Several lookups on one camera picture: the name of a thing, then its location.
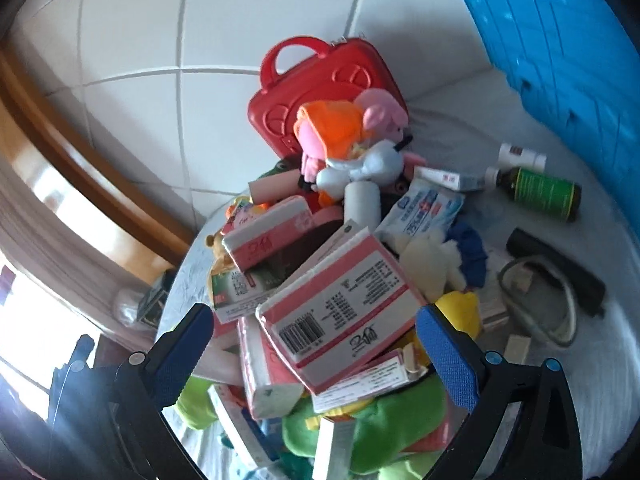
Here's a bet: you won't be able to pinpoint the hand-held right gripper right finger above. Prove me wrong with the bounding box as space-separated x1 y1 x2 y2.
415 304 586 480

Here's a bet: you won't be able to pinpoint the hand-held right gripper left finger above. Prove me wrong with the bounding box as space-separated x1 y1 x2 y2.
65 302 216 480

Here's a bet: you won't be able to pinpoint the yellow plastic tongs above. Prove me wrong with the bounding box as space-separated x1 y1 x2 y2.
434 290 482 338

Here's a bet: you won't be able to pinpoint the blue plastic crate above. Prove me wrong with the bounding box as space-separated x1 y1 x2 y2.
452 0 640 201

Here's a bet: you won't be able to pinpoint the white desktop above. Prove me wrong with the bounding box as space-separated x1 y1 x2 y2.
155 60 640 480

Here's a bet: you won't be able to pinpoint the light green plush toy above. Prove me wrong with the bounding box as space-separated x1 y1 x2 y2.
175 377 226 431

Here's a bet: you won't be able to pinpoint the narrow pink and white box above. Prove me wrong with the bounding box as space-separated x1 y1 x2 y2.
237 315 306 421

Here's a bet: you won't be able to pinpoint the green and white box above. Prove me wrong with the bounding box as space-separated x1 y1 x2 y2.
207 260 291 323

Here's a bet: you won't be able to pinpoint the white box with red label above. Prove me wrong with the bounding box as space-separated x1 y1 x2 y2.
310 350 428 413

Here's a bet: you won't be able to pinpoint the cream plush toy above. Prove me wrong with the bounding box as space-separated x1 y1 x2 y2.
397 232 466 303

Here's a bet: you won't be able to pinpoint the blue cloth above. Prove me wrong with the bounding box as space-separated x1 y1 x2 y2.
447 220 488 291

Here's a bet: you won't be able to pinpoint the large pink and white box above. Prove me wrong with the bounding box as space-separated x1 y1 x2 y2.
255 227 431 396

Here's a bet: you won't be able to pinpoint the black cylinder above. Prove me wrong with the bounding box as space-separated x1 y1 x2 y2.
506 227 608 318

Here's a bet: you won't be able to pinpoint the small pink and white box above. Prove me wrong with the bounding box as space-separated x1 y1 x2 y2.
222 195 316 271

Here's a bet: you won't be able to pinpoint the blue and white wipes packet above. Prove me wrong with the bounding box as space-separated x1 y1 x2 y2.
375 177 466 246

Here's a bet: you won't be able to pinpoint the plain white box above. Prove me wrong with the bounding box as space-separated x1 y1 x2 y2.
312 417 356 480

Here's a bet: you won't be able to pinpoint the white plastic bottle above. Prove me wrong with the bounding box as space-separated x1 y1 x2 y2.
345 180 383 228

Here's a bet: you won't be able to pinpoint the white ointment box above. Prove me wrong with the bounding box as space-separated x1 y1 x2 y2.
412 165 488 192

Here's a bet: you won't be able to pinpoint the dark bottle with green label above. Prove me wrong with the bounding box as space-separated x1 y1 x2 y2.
485 166 583 223

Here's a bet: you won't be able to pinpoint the pink cylinder tube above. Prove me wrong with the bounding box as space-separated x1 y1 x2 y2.
250 170 301 203

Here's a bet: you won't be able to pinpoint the white plush toy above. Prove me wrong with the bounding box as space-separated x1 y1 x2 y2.
316 140 403 198

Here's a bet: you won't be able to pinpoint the small white bottle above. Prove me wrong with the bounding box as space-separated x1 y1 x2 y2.
497 142 547 171

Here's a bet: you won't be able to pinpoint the pink plush toy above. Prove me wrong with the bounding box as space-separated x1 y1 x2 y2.
357 89 408 143

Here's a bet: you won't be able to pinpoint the orange and pink plush doll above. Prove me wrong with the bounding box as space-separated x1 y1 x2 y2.
292 100 371 181

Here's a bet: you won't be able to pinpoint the red toy suitcase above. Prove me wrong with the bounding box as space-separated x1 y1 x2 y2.
247 36 408 161

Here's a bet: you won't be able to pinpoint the grey cable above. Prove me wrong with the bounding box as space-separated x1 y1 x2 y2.
497 255 581 346

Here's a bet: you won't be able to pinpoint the wooden door frame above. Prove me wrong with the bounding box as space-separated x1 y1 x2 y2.
0 42 196 266

